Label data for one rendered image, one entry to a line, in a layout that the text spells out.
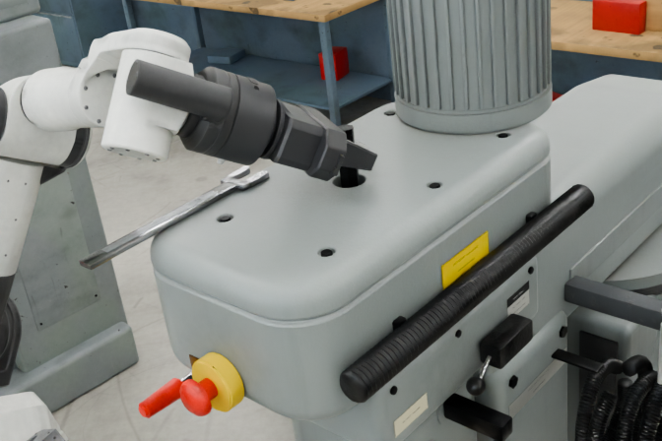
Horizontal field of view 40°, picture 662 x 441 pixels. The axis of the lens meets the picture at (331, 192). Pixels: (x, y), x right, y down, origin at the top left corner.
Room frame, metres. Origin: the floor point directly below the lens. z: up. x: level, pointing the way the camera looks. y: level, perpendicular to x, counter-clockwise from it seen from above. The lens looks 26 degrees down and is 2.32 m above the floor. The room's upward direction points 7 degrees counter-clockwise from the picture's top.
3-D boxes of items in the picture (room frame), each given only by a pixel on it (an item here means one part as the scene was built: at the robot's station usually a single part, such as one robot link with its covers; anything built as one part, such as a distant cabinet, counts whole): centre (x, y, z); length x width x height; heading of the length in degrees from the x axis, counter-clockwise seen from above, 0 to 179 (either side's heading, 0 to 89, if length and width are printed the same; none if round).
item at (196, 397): (0.74, 0.16, 1.76); 0.04 x 0.03 x 0.04; 46
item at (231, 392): (0.75, 0.14, 1.76); 0.06 x 0.02 x 0.06; 46
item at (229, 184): (0.88, 0.17, 1.89); 0.24 x 0.04 x 0.01; 136
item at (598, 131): (1.28, -0.37, 1.66); 0.80 x 0.23 x 0.20; 136
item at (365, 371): (0.84, -0.15, 1.79); 0.45 x 0.04 x 0.04; 136
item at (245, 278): (0.93, -0.03, 1.81); 0.47 x 0.26 x 0.16; 136
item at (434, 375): (0.95, -0.05, 1.68); 0.34 x 0.24 x 0.10; 136
